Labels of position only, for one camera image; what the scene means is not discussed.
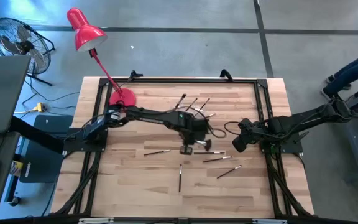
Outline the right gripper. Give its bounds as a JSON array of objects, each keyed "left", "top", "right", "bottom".
[{"left": 232, "top": 121, "right": 269, "bottom": 153}]

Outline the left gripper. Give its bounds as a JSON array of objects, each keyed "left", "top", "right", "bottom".
[{"left": 178, "top": 119, "right": 210, "bottom": 156}]

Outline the clear acrylic organizer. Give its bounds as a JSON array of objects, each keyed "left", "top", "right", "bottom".
[{"left": 170, "top": 105, "right": 208, "bottom": 118}]

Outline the person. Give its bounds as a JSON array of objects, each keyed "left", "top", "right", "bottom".
[{"left": 321, "top": 49, "right": 358, "bottom": 99}]

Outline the black computer case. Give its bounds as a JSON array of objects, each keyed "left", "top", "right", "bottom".
[{"left": 19, "top": 114, "right": 74, "bottom": 184}]

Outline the black desk crossbar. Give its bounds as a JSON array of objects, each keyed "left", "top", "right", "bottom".
[{"left": 9, "top": 115, "right": 65, "bottom": 155}]

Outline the red desk lamp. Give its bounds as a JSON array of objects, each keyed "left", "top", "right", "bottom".
[{"left": 66, "top": 7, "right": 137, "bottom": 106}]

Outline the black floor fan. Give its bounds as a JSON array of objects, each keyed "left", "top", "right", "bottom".
[{"left": 0, "top": 17, "right": 57, "bottom": 87}]

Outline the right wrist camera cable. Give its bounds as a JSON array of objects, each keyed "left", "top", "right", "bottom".
[{"left": 224, "top": 121, "right": 245, "bottom": 138}]

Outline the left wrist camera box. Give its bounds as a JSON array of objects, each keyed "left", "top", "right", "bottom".
[{"left": 193, "top": 119, "right": 210, "bottom": 134}]

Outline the black metal frame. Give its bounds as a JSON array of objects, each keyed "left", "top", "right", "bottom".
[{"left": 50, "top": 76, "right": 315, "bottom": 218}]

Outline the silver metal bracket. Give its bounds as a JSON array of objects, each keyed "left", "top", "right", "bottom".
[
  {"left": 78, "top": 217, "right": 114, "bottom": 224},
  {"left": 252, "top": 218, "right": 288, "bottom": 224}
]

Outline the black floor cable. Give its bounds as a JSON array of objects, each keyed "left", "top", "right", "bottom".
[{"left": 20, "top": 77, "right": 80, "bottom": 110}]

